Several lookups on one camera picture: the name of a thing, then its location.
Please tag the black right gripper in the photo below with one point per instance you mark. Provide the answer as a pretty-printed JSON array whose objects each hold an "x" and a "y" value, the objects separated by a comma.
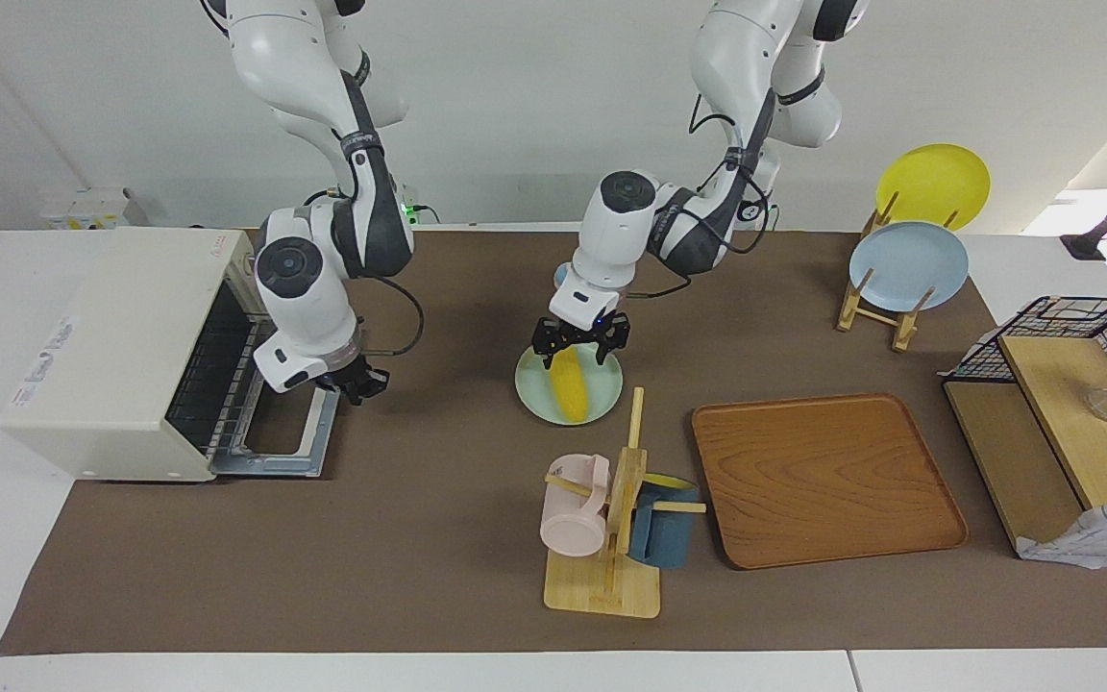
[{"x": 356, "y": 378}]

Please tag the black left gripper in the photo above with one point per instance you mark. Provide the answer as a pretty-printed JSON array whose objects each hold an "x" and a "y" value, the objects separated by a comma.
[{"x": 587, "y": 329}]

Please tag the yellow corn cob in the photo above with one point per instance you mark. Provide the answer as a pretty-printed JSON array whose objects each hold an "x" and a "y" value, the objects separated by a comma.
[{"x": 571, "y": 389}]

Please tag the light green plate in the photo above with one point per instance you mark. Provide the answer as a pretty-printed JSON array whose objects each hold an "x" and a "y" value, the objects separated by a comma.
[{"x": 602, "y": 394}]

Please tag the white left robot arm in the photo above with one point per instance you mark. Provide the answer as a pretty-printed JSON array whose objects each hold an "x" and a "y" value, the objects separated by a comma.
[{"x": 611, "y": 231}]

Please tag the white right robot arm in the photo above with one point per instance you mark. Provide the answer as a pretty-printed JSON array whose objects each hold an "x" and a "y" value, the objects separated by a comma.
[{"x": 304, "y": 288}]

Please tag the white toaster oven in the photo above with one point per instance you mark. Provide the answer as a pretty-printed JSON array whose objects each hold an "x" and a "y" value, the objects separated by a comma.
[{"x": 111, "y": 346}]

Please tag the blue call bell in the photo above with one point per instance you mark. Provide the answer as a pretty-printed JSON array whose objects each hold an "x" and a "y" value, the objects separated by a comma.
[{"x": 560, "y": 277}]

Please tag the brown table mat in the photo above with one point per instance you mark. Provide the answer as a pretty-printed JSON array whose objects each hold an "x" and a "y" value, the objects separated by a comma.
[{"x": 400, "y": 538}]

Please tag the pink mug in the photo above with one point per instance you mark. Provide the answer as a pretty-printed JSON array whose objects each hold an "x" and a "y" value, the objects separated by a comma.
[{"x": 573, "y": 519}]

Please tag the blue mug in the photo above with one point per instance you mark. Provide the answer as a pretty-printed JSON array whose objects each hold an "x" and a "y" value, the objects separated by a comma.
[{"x": 664, "y": 538}]

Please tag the wooden mug rack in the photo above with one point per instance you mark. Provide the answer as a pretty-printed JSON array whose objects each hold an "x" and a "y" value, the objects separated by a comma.
[{"x": 602, "y": 586}]

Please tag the wooden plate rack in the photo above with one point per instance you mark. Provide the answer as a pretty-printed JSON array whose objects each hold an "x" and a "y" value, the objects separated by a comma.
[{"x": 854, "y": 306}]

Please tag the brown wooden tray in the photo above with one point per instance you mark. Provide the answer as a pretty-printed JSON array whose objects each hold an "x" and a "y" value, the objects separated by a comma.
[{"x": 823, "y": 481}]

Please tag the small white boxes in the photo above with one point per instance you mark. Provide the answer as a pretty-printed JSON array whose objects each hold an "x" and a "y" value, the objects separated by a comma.
[{"x": 92, "y": 207}]

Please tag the light blue plate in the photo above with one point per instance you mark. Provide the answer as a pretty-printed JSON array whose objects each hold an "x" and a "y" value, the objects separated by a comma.
[{"x": 909, "y": 264}]

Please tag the yellow plate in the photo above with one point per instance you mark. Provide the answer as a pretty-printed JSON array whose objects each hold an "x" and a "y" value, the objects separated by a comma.
[{"x": 933, "y": 183}]

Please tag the wooden shelf box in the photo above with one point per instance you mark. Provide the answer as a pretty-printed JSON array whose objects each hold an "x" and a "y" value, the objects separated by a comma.
[{"x": 1072, "y": 423}]

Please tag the white patterned cloth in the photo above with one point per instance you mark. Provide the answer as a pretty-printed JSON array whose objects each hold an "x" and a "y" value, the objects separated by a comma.
[{"x": 1101, "y": 538}]

